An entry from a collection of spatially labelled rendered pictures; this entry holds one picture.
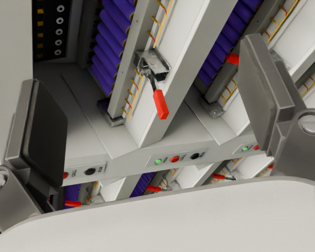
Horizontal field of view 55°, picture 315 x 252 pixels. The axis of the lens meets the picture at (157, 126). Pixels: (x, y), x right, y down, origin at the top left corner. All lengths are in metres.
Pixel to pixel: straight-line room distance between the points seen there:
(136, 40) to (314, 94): 0.44
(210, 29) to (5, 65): 0.21
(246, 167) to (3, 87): 0.69
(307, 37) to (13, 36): 0.37
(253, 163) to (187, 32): 0.58
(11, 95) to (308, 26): 0.39
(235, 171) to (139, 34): 0.62
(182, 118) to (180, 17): 0.26
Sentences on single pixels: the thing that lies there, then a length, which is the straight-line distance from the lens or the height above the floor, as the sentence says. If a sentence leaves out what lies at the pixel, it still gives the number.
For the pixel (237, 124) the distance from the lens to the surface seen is 0.58.
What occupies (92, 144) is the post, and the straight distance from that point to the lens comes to 0.48.
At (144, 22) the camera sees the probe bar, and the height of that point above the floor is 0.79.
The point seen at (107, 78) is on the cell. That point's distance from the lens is 0.48.
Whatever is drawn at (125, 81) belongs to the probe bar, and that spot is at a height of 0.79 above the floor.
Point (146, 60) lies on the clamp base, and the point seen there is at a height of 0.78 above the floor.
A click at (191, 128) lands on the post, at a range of 0.56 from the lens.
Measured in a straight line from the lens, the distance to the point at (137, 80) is 0.43.
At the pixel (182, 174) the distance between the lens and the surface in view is 0.77.
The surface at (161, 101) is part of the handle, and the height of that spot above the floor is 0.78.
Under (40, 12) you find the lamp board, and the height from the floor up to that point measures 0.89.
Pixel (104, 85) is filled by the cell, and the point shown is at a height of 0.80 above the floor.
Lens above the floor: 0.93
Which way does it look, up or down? 25 degrees down
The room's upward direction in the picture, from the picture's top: 95 degrees counter-clockwise
